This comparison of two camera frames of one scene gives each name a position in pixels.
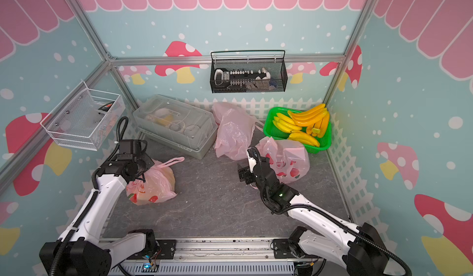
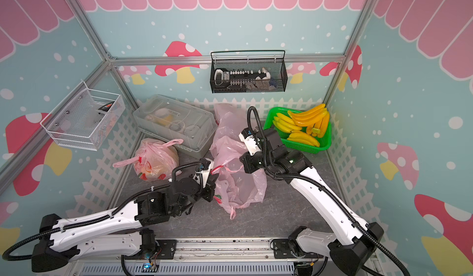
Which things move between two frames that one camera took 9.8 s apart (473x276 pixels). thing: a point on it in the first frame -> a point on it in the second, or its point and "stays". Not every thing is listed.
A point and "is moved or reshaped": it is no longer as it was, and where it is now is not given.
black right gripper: (245, 170) -> (246, 159)
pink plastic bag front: (157, 186) is moved or reshaped
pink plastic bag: (289, 161) is moved or reshaped
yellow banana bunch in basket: (286, 124) stays
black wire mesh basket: (248, 71) stays
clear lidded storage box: (177, 123) stays
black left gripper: (148, 161) -> (210, 189)
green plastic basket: (271, 130) stays
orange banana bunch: (316, 118) stays
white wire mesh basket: (85, 118) stays
